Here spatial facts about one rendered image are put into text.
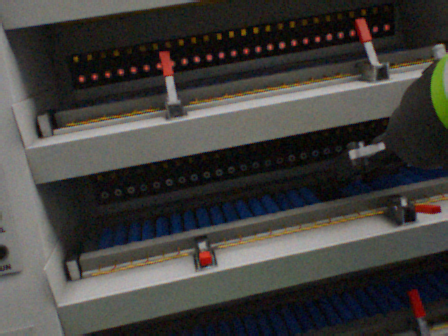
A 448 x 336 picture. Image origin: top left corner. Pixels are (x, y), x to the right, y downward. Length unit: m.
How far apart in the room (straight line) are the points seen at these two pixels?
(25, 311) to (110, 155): 0.20
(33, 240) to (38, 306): 0.08
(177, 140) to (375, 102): 0.26
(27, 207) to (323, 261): 0.36
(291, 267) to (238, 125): 0.19
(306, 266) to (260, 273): 0.06
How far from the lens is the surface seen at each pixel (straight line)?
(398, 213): 0.58
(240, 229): 0.55
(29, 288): 0.54
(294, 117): 0.52
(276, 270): 0.53
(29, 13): 0.57
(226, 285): 0.52
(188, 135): 0.50
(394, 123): 0.43
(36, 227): 0.52
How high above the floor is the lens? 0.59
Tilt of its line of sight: level
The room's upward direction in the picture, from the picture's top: 11 degrees counter-clockwise
